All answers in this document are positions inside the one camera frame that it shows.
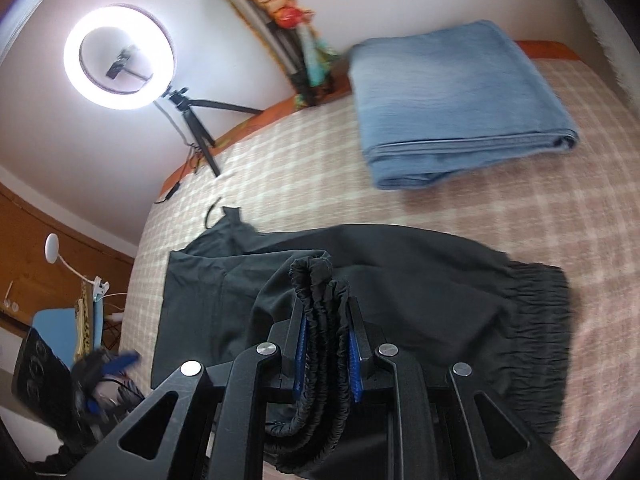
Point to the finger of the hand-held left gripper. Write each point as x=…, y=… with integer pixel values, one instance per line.
x=125, y=361

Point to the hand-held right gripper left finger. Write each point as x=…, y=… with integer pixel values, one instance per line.
x=300, y=355

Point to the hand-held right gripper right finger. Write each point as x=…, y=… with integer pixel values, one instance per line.
x=355, y=365

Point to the black pants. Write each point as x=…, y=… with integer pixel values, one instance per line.
x=425, y=270

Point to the blue chair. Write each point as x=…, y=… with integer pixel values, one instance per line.
x=55, y=330

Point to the leopard print cloth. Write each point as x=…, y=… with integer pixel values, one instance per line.
x=85, y=330

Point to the white clip lamp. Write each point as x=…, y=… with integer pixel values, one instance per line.
x=51, y=249

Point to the wooden door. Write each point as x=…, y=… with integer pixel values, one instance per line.
x=30, y=240

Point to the checked beige bedspread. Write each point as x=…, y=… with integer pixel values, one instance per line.
x=310, y=160

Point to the orange bed sheet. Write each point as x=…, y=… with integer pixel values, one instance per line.
x=260, y=115

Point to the small black tripod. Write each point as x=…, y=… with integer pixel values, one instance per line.
x=200, y=130

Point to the folded blue blanket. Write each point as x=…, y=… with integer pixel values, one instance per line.
x=450, y=100

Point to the black gooseneck phone holder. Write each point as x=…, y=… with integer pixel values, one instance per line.
x=120, y=65

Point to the folded silver tripod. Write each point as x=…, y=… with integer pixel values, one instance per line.
x=260, y=25

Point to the folded black tripod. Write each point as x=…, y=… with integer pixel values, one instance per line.
x=280, y=5

